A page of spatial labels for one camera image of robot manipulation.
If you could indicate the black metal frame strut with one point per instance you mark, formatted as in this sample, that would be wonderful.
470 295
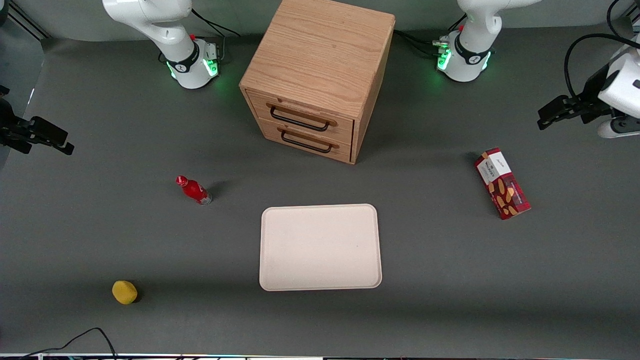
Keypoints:
27 21

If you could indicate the wooden drawer cabinet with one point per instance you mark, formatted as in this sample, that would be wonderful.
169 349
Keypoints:
320 50

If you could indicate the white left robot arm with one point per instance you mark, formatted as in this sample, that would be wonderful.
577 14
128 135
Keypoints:
467 65

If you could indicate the red plastic bottle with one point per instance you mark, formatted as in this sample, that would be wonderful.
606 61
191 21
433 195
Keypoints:
193 190

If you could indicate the wooden drawer below cabinet lid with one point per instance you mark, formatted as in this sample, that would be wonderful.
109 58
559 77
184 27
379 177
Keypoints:
345 131

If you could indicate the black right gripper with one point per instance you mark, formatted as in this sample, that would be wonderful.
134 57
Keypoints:
9 124

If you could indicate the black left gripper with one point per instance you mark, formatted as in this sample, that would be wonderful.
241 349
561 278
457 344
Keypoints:
593 91

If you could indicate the cream rectangular tray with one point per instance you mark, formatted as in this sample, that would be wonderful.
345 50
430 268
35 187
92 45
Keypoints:
320 247

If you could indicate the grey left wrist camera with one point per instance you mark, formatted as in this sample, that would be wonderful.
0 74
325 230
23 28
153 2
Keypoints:
620 129

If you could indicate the wooden drawer at cabinet base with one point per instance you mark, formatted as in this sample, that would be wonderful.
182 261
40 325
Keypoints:
270 134

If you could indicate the red cookie box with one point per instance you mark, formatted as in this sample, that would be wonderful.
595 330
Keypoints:
501 182

